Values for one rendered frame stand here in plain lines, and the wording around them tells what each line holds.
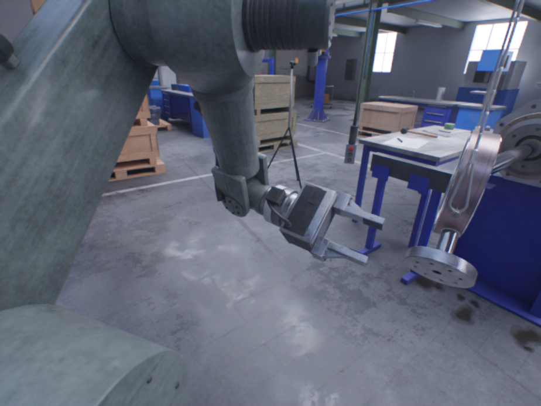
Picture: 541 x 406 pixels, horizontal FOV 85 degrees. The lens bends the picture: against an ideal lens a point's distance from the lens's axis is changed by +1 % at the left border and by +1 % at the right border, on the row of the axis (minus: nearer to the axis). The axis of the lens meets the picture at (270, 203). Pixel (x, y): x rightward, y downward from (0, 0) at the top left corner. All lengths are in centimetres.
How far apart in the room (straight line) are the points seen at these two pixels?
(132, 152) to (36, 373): 424
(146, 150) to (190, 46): 396
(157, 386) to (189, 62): 59
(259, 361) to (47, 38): 161
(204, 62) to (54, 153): 34
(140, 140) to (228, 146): 358
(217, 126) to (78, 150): 44
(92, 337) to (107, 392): 10
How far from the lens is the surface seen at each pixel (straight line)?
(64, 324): 50
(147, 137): 457
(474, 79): 1320
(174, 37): 69
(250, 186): 122
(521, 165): 222
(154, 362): 45
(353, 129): 194
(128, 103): 81
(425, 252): 100
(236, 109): 95
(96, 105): 74
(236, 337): 192
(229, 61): 67
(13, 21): 1363
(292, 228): 106
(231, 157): 105
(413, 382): 192
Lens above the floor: 145
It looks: 24 degrees down
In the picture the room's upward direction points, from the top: 1 degrees clockwise
